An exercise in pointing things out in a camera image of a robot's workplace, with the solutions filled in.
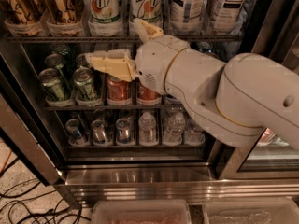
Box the teas tea bottle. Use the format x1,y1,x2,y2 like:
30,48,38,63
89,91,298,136
206,0,245,31
170,0,204,24

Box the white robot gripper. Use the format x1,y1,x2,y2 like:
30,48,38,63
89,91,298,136
84,18,189,95

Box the front right orange can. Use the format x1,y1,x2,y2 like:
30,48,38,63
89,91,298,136
138,83,160,101

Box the water bottle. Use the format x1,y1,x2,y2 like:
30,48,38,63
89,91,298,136
138,111,157,146
184,119,206,146
163,112,186,146

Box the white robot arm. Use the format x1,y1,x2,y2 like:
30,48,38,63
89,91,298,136
85,19,299,148

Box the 7up can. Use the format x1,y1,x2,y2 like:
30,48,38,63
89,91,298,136
90,0,120,24
130,0,162,23

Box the green can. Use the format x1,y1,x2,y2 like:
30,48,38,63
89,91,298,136
76,53,90,68
45,53,71,85
73,67,99,101
38,68,70,102

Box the front right green can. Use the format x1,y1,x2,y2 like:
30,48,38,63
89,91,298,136
73,67,99,101

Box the middle right green can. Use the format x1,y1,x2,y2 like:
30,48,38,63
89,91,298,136
76,53,90,68

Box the left water bottle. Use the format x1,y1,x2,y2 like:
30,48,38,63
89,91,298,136
138,111,157,146

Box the middle water bottle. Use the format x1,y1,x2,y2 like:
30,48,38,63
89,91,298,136
163,112,186,146

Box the right blue silver can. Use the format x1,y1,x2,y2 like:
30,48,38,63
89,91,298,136
116,118,131,144

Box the black floor cables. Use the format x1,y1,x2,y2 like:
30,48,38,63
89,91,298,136
0,156,92,224

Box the steel fridge door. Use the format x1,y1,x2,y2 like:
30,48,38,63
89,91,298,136
0,39,64,186

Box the right clear plastic bin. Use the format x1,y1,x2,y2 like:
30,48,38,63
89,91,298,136
203,197,299,224

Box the right water bottle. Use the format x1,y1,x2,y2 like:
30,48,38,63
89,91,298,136
184,119,206,146

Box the front left green can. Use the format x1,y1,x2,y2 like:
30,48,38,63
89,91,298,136
38,68,70,102

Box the orange can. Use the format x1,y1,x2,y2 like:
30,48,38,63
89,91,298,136
107,75,129,101
138,83,160,101

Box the left blue silver can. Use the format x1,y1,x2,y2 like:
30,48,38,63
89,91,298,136
65,119,87,146

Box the front left orange can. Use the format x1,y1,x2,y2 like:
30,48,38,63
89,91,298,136
107,75,129,101

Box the top wire shelf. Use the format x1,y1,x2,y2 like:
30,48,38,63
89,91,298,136
5,35,243,43

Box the middle left green can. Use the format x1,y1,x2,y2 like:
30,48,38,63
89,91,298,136
45,53,71,85

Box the wire shelf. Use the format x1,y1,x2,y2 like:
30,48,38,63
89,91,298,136
43,104,182,111
5,35,243,43

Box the left clear plastic bin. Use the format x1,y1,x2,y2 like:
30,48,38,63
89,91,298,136
91,200,192,224

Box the clear plastic bin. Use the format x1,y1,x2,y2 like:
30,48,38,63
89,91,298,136
91,200,192,224
203,197,299,224

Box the middle wire shelf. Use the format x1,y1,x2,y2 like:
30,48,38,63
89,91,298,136
43,104,182,111

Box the right Teas Tea bottle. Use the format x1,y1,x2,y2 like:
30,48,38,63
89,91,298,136
206,0,245,31

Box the left Teas Tea bottle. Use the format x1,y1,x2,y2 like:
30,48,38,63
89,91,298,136
170,0,204,24

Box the left LaCroix can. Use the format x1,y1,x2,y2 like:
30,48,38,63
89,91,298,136
0,0,46,25

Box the blue silver can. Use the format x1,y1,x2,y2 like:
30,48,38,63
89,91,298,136
91,119,107,144
65,119,87,146
116,118,131,144

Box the middle blue silver can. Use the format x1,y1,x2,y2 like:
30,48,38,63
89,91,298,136
91,119,107,144

